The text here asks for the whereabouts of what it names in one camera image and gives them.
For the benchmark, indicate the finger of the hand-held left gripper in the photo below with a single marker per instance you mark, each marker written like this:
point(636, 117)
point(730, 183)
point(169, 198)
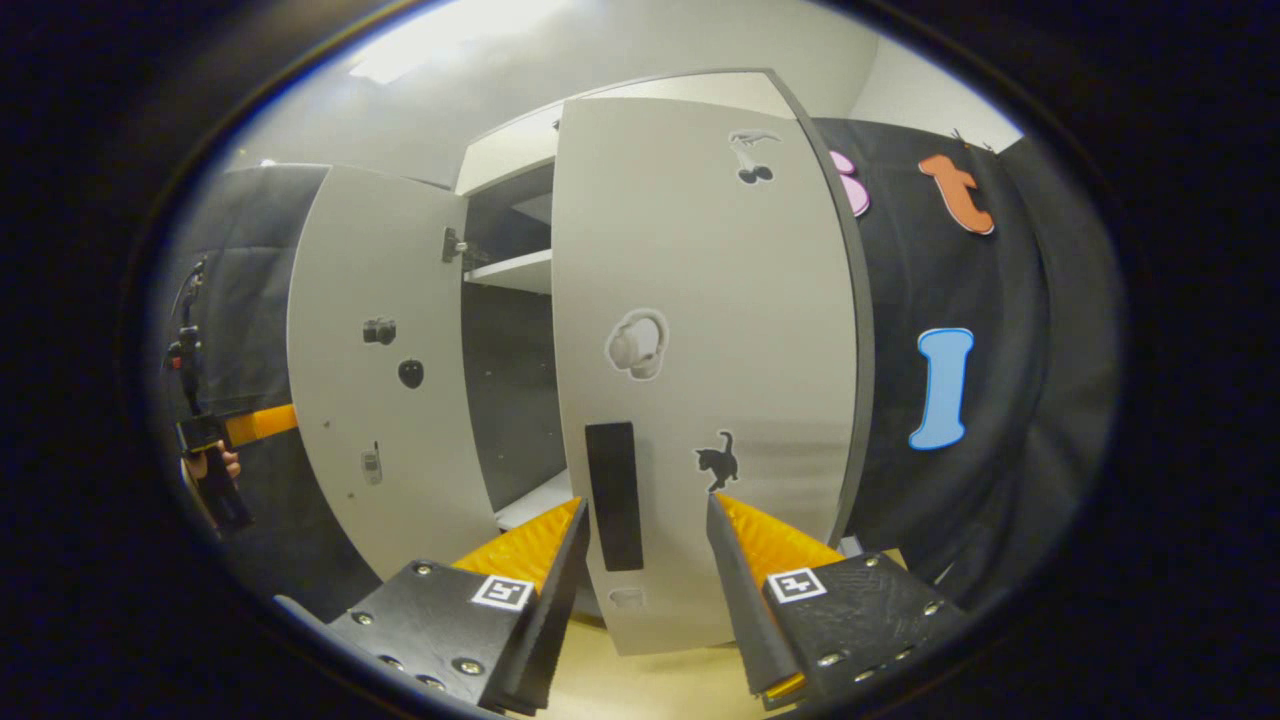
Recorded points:
point(262, 425)

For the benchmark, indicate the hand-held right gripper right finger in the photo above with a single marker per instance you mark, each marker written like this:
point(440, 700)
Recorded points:
point(860, 610)

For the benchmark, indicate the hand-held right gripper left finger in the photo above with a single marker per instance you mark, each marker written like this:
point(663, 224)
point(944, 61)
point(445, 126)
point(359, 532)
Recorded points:
point(440, 620)

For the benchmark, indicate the white cabinet door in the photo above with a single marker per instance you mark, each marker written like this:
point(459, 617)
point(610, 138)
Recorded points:
point(390, 260)
point(700, 250)

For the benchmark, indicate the white shoe cabinet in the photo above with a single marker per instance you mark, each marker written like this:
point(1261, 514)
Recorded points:
point(510, 400)

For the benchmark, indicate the metal door hinge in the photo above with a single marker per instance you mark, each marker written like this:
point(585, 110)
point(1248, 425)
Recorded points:
point(455, 245)

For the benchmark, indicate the white cabinet shelf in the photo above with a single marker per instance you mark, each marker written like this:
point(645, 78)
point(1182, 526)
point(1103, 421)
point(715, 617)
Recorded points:
point(515, 272)

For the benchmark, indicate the white cabinet drawer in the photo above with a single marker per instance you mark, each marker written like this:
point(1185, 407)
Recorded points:
point(505, 150)

